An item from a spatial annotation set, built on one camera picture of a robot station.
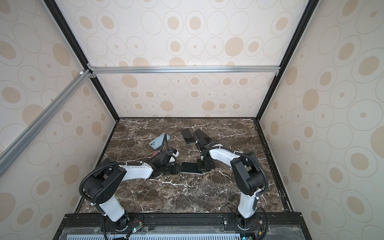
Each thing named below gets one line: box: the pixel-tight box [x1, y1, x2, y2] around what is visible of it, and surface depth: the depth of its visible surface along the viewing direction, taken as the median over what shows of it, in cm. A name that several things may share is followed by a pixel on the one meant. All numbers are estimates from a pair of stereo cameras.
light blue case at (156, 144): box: [149, 132, 171, 150], surface depth 108 cm
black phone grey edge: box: [180, 127, 196, 145], surface depth 111 cm
